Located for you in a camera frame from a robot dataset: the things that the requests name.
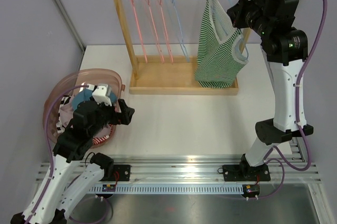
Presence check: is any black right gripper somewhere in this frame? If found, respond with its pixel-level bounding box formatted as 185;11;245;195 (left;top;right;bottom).
227;0;273;38

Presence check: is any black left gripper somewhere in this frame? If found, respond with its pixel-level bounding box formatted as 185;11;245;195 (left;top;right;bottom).
89;98;134;137

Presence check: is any red white striped tank top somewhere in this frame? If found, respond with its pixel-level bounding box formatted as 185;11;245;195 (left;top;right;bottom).
93;135;110;146

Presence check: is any teal blue tank top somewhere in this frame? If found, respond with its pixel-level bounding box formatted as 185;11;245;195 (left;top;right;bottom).
72;88;117;110

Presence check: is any green white striped tank top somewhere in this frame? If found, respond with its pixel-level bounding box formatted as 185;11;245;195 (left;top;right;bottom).
194;0;248;89

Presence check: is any dusty pink tank top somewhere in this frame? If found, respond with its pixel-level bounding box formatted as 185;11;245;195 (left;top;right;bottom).
60;103;74;127

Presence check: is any black white striped tank top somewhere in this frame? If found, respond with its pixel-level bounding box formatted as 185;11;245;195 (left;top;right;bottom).
56;95;72;134

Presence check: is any pink wire hanger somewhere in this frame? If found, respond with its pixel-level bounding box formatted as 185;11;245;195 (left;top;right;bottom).
130;0;148;63
143;0;165;63
156;0;174;64

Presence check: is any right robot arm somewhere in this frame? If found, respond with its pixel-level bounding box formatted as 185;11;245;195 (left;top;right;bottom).
222;0;313;182

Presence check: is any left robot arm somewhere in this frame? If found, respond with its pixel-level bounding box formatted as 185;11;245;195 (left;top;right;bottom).
11;99;135;223

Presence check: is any wooden clothes rack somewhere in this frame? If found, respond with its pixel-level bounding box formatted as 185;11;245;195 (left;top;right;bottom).
114;0;239;96

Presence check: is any translucent pink plastic basin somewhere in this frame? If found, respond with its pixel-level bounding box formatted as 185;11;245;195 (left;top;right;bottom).
43;68;125;142

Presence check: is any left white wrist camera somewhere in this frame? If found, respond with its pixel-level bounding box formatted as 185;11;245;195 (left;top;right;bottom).
83;84;112;106

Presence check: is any white slotted cable duct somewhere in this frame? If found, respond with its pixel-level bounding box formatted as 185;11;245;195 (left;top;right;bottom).
85;184;244;195

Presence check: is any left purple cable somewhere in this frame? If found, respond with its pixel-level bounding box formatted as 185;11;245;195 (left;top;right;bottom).
23;84;93;224

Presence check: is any aluminium mounting rail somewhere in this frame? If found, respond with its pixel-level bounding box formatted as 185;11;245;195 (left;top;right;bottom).
35;155;322;184

